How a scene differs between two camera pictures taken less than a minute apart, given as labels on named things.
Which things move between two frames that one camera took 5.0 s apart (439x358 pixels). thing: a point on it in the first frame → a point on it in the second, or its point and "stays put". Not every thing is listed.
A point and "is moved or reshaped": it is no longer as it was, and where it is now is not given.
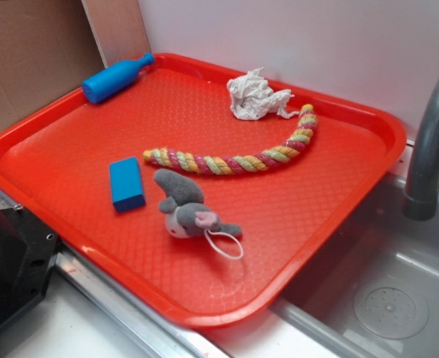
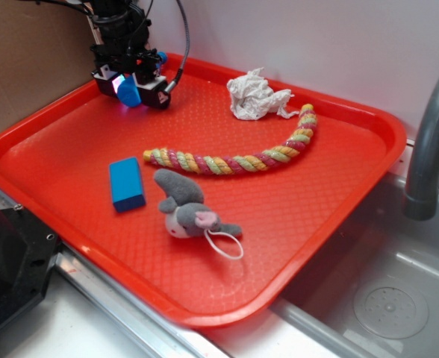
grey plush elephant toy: [188, 215] stays put
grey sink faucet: [421, 201] stays put
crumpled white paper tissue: [253, 97] stays put
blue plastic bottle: [114, 78] is moved or reshaped
